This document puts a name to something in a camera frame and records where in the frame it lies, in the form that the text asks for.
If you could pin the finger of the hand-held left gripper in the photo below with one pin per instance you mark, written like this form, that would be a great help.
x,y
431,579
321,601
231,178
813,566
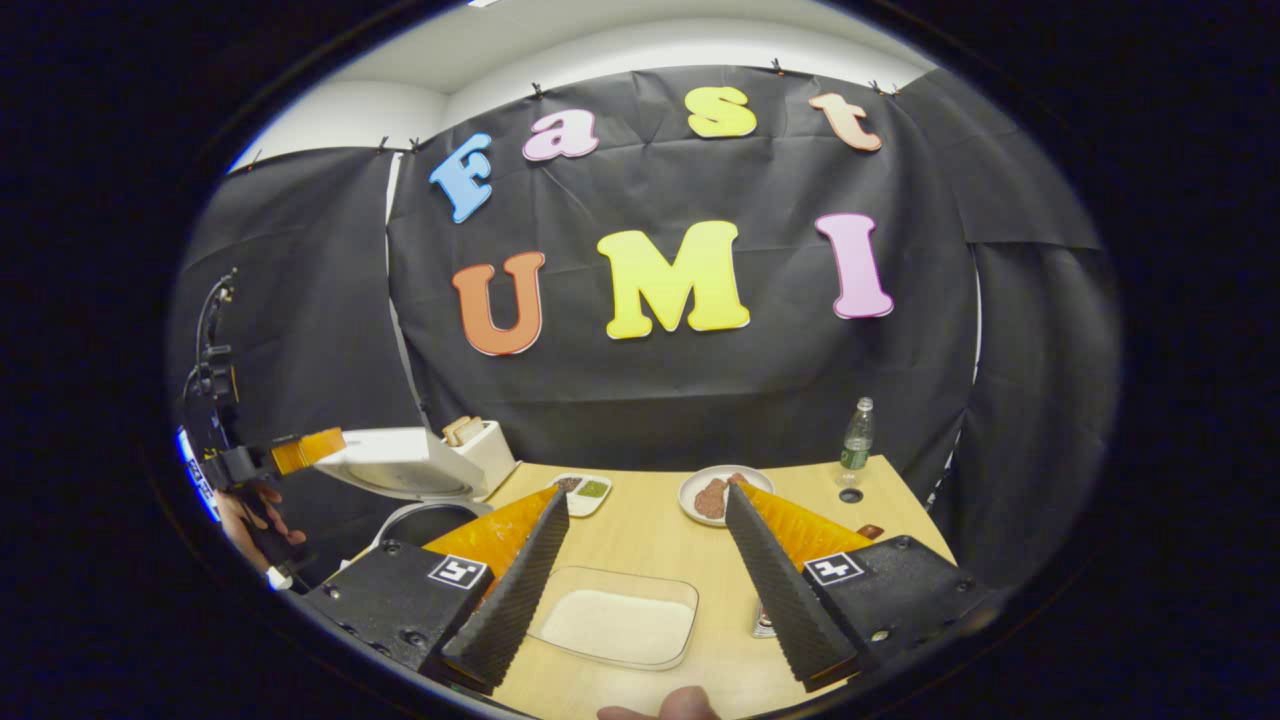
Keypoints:
x,y
310,450

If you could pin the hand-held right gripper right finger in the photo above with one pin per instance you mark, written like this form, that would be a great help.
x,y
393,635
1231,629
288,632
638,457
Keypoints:
x,y
775,590

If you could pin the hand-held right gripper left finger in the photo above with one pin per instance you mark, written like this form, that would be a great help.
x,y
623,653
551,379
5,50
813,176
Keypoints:
x,y
510,600

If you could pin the white rice cooker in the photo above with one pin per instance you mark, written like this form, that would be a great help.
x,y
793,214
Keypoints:
x,y
400,460

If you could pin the wooden spoon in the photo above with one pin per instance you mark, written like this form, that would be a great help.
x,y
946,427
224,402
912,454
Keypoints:
x,y
870,531

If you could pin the clear glass tray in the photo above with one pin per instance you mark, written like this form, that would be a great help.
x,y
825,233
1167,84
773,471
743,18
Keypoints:
x,y
545,640

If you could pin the brown meat piece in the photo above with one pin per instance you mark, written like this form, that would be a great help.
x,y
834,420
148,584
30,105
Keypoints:
x,y
711,498
738,480

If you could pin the white round plate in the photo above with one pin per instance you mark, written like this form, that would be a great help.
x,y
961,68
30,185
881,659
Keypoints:
x,y
690,510

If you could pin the white divided seasoning dish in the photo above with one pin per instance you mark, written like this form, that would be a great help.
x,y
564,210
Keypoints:
x,y
580,492

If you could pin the white toaster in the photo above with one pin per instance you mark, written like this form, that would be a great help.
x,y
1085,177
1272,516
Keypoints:
x,y
495,455

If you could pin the toast slice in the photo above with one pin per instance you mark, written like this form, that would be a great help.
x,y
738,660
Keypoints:
x,y
470,428
455,430

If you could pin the clear bottle green label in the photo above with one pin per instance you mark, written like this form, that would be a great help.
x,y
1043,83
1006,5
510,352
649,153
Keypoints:
x,y
857,445

